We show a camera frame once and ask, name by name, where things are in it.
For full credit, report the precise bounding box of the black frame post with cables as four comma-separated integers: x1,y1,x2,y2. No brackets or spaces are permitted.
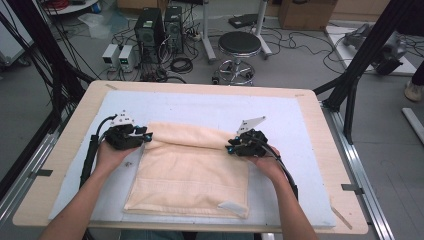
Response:
6,0,96,134

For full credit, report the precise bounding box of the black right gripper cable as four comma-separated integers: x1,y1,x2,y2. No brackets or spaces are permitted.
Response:
253,131,299,201

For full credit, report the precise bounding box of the person's right hand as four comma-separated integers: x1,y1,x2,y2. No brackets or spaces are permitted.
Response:
246,146,288,186

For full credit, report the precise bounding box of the white power supply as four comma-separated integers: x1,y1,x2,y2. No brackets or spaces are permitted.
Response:
118,44,139,73
101,43,121,69

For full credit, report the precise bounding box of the black round stool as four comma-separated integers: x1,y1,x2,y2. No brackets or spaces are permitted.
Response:
211,30,263,87

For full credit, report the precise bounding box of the aluminium rail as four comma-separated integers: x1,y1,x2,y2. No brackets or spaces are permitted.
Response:
0,131,59,228
321,101,396,240

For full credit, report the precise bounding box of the clear plastic bag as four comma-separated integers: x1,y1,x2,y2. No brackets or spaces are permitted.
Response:
77,11,129,40

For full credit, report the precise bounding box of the white stand leg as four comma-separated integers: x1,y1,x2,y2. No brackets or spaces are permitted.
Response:
200,0,218,64
251,0,274,59

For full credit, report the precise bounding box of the white round table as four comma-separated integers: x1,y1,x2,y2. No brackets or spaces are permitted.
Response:
39,0,101,16

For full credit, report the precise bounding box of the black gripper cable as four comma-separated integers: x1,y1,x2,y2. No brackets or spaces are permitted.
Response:
253,131,299,201
79,114,118,189

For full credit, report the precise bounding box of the coiled black cable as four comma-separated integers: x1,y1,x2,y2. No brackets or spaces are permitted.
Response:
169,57,194,74

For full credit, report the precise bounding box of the peach towel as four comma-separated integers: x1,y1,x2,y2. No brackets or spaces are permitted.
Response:
123,121,251,220

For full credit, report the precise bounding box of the white tube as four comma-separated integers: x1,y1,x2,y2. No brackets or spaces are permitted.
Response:
401,107,424,146

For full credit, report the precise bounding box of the person's left hand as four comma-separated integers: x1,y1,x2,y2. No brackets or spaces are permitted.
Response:
94,141,138,176

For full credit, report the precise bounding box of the white floor board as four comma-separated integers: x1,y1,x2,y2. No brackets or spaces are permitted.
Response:
324,24,421,77

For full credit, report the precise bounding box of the wooden table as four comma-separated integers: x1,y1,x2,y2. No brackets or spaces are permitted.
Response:
12,79,369,235

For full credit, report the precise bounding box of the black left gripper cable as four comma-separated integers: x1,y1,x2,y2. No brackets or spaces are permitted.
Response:
79,114,118,189

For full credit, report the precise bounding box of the flat black device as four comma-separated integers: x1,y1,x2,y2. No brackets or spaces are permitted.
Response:
228,13,259,29

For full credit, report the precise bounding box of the cardboard box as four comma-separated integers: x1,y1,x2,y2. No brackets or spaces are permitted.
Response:
278,0,338,32

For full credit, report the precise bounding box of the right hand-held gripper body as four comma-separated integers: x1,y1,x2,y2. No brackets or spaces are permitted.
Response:
237,115,269,158

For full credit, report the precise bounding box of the large black computer tower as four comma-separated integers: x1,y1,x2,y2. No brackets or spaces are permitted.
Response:
133,7,166,64

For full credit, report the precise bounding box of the slim black computer tower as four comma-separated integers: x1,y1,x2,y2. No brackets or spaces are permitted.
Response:
163,5,185,55

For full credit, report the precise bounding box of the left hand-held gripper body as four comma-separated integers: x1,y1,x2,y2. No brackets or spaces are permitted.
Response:
105,109,144,151

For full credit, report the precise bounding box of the white foam mat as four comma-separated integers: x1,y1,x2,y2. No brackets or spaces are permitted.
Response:
48,90,337,228

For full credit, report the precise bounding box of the grey machine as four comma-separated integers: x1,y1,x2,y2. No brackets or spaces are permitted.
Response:
343,22,408,76

